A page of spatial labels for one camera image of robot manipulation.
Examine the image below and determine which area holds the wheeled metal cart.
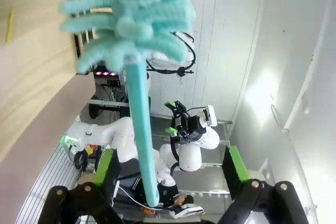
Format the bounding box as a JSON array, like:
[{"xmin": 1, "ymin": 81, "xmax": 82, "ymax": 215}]
[{"xmin": 88, "ymin": 87, "xmax": 152, "ymax": 120}]

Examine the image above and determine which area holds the white handheld device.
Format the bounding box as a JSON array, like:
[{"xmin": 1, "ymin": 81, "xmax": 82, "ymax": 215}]
[{"xmin": 169, "ymin": 202, "xmax": 205, "ymax": 219}]

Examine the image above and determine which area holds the yellow pencil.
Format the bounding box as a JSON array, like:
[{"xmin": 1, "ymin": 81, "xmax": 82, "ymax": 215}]
[{"xmin": 5, "ymin": 8, "xmax": 15, "ymax": 43}]

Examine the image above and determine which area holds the wooden shelf board narrow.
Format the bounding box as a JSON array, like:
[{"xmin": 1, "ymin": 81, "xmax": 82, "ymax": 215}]
[{"xmin": 0, "ymin": 0, "xmax": 77, "ymax": 49}]

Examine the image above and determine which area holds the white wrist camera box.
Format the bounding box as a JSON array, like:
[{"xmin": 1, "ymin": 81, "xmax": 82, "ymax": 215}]
[{"xmin": 205, "ymin": 105, "xmax": 218, "ymax": 127}]

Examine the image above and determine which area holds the wooden shelf board wide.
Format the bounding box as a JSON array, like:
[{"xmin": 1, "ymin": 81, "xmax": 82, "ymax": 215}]
[{"xmin": 0, "ymin": 50, "xmax": 79, "ymax": 162}]

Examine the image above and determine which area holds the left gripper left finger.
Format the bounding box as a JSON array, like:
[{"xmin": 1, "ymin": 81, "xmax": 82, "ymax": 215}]
[{"xmin": 38, "ymin": 148, "xmax": 122, "ymax": 224}]

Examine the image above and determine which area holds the large teal chenille duster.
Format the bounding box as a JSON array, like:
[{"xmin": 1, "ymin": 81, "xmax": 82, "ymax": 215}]
[{"xmin": 58, "ymin": 0, "xmax": 198, "ymax": 208}]

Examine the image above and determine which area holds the person in white jacket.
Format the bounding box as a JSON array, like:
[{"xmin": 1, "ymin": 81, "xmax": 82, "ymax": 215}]
[{"xmin": 119, "ymin": 150, "xmax": 195, "ymax": 209}]

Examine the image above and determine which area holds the black looped cable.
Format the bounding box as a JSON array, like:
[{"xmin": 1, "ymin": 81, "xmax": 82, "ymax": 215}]
[{"xmin": 145, "ymin": 31, "xmax": 197, "ymax": 76}]

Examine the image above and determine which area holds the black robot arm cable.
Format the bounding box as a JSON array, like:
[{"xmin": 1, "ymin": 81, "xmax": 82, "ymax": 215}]
[{"xmin": 170, "ymin": 129, "xmax": 182, "ymax": 175}]

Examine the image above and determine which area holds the grey ribbed metal panel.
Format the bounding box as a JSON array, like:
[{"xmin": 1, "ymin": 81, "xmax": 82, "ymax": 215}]
[{"xmin": 14, "ymin": 144, "xmax": 89, "ymax": 224}]

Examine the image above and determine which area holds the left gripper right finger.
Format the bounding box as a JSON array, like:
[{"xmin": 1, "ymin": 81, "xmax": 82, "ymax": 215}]
[{"xmin": 217, "ymin": 145, "xmax": 318, "ymax": 224}]

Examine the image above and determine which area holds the black computer with LEDs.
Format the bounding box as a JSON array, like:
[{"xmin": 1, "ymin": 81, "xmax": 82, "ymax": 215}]
[{"xmin": 93, "ymin": 69, "xmax": 124, "ymax": 88}]

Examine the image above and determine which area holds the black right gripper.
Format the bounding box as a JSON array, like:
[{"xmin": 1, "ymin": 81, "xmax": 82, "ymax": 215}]
[{"xmin": 164, "ymin": 100, "xmax": 208, "ymax": 142}]

